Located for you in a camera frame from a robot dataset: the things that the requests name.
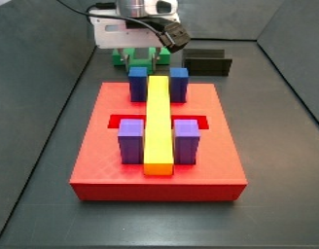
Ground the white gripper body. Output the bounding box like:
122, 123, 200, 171
87, 8, 181, 50

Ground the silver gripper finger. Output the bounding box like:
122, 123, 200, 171
117, 49, 129, 72
150, 48, 160, 72

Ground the green stepped block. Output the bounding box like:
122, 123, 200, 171
111, 47, 170, 74

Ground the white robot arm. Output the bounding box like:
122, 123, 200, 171
87, 0, 180, 73

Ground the black angle fixture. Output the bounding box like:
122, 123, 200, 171
181, 49, 232, 77

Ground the red base board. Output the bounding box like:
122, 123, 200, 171
69, 83, 248, 201

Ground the yellow arch bar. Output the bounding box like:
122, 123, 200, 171
144, 76, 173, 176

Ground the blue post left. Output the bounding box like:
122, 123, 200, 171
127, 67, 148, 102

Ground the blue post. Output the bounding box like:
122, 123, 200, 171
127, 67, 148, 102
169, 68, 188, 103

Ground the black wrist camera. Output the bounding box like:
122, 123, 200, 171
158, 22, 190, 53

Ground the blue post right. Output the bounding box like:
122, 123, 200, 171
169, 68, 188, 103

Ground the black cable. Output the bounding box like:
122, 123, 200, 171
57, 0, 164, 37

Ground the purple post left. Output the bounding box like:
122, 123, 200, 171
117, 119, 144, 164

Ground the purple post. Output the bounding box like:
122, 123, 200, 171
117, 119, 144, 164
173, 120, 200, 164

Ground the purple post right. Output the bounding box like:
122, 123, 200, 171
173, 120, 200, 164

